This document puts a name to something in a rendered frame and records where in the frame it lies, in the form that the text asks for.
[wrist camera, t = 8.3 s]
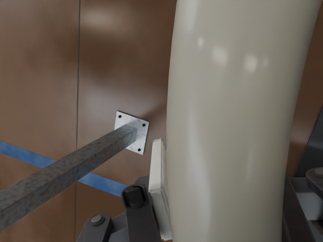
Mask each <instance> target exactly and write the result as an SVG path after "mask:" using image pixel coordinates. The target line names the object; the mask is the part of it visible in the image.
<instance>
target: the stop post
mask: <svg viewBox="0 0 323 242"><path fill-rule="evenodd" d="M148 129H149V121H146V120H143V119H140V118H137V117H135V116H132V115H129V114H126V113H123V112H120V111H117V113H116V120H115V127H114V131H112V132H110V133H108V134H106V135H104V136H102V137H101V138H99V139H97V140H95V141H93V142H91V143H89V144H88V145H86V146H84V147H82V148H80V149H78V150H76V151H74V152H72V153H70V154H68V155H67V156H65V157H63V158H61V159H59V160H57V161H55V162H54V163H52V164H50V165H48V166H46V167H44V168H42V169H40V170H39V171H37V172H35V173H33V174H31V175H29V176H27V177H26V178H24V179H22V180H20V181H18V182H16V183H14V184H13V185H11V186H9V187H7V188H5V189H3V190H1V191H0V233H1V232H3V231H4V230H5V229H7V228H8V227H10V226H11V225H13V224H14V223H16V222H17V221H19V220H20V219H22V218H23V217H25V216H26V215H28V214H29V213H30V212H32V211H33V210H35V209H36V208H38V207H39V206H41V205H42V204H44V203H45V202H47V201H48V200H50V199H51V198H53V197H54V196H56V195H57V194H58V193H60V192H61V191H63V190H64V189H66V188H67V187H69V186H70V185H72V184H73V183H75V182H76V181H78V180H79V179H81V178H82V177H84V176H85V175H87V174H88V173H90V172H91V171H92V170H94V169H95V168H97V167H98V166H100V165H101V164H103V163H104V162H106V161H107V160H109V159H110V158H112V157H113V156H115V155H116V154H118V153H119V152H121V151H122V150H124V149H125V148H126V149H129V150H131V151H134V152H136V153H139V154H141V155H144V149H145V144H146V139H147V134H148Z"/></svg>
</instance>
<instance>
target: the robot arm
mask: <svg viewBox="0 0 323 242"><path fill-rule="evenodd" d="M120 196H121V199H122V202H123V205H124V209H125V212H123V213H122V214H120V215H118V216H116V217H113V218H111V216H110V215H109V214H107V213H100V214H96V215H94V216H92V217H91V218H90V219H88V220H87V221H86V223H85V224H84V227H83V229H82V231H81V233H80V235H79V237H78V239H77V241H76V242H161V239H164V241H166V240H171V239H172V232H171V224H170V215H169V204H168V191H167V170H166V149H165V145H164V141H163V139H161V138H160V139H155V140H154V141H153V144H152V154H151V166H150V175H146V176H141V177H138V178H137V179H136V180H135V182H134V184H133V185H130V186H127V187H126V188H124V189H123V190H122V191H121V194H120ZM307 220H310V221H311V222H312V224H313V226H314V227H315V228H316V229H317V230H318V231H319V233H320V234H321V235H322V236H323V167H317V168H312V169H310V170H308V171H307V172H306V178H292V177H289V176H288V174H287V173H286V177H285V188H284V199H283V216H282V242H316V240H315V238H314V236H313V233H312V231H311V229H310V226H309V224H308V222H307ZM160 235H161V239H160Z"/></svg>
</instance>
